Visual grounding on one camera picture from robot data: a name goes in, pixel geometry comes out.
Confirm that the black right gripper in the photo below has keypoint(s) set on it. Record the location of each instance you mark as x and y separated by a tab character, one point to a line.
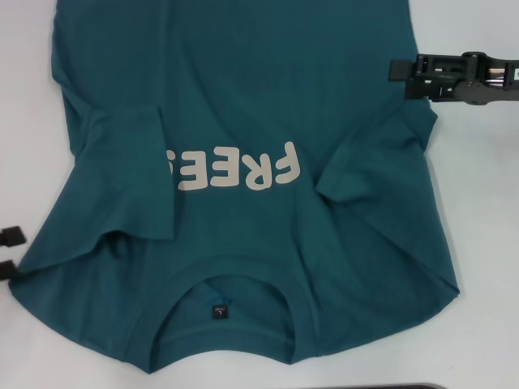
470	83

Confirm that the dark robot torso edge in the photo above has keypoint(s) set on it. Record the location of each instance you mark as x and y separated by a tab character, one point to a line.
365	386

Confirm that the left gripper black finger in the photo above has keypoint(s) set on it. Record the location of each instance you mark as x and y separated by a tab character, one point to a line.
8	271
11	237

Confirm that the teal t-shirt with FREE print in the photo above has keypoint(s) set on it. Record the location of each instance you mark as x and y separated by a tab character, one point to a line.
243	101

